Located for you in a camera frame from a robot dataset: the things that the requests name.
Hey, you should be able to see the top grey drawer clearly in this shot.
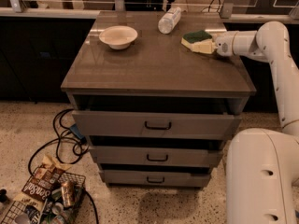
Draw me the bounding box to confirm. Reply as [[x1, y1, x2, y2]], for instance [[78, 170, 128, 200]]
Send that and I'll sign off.
[[73, 111, 241, 140]]

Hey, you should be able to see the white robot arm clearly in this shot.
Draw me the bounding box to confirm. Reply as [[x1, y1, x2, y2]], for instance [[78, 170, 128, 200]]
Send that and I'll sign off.
[[195, 21, 299, 224]]

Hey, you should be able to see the green and yellow sponge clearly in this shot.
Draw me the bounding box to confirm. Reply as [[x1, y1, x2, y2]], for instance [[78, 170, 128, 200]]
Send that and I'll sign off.
[[181, 30, 212, 52]]

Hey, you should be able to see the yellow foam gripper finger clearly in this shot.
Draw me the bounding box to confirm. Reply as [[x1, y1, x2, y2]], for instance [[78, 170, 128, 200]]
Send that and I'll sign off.
[[192, 40, 216, 54]]

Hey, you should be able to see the middle grey drawer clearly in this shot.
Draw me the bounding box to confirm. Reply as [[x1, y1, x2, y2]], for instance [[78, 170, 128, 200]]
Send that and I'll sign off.
[[90, 146, 222, 168]]

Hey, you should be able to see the brown snack bag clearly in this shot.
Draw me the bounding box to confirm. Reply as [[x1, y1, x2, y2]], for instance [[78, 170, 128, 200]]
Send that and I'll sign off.
[[15, 154, 71, 206]]

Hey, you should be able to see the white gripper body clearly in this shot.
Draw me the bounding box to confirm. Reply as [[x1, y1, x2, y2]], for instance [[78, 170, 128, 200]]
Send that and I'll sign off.
[[215, 31, 237, 57]]

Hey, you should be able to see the copper drink can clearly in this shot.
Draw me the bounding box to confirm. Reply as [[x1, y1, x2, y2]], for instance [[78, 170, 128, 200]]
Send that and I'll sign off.
[[61, 181, 75, 208]]

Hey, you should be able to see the grey drawer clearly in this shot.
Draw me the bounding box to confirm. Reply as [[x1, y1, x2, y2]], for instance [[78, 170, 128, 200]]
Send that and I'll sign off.
[[100, 170, 211, 188], [90, 146, 222, 168], [73, 111, 241, 140]]

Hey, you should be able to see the grey drawer cabinet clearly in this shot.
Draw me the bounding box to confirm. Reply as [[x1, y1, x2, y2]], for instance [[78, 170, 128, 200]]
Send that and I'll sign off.
[[62, 11, 255, 176]]

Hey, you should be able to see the clear plastic water bottle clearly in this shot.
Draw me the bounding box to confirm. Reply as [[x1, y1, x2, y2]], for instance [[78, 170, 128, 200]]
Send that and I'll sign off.
[[158, 7, 181, 35]]

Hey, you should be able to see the bottom grey drawer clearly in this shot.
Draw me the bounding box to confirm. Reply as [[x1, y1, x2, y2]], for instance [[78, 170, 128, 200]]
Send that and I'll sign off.
[[100, 170, 211, 188]]

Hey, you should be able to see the black wire basket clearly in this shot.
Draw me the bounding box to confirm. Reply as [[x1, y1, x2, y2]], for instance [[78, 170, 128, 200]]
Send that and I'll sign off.
[[1, 172, 85, 224]]

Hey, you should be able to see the white paper bowl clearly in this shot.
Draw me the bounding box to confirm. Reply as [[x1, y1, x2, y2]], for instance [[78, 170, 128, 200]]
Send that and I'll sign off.
[[99, 25, 138, 50]]

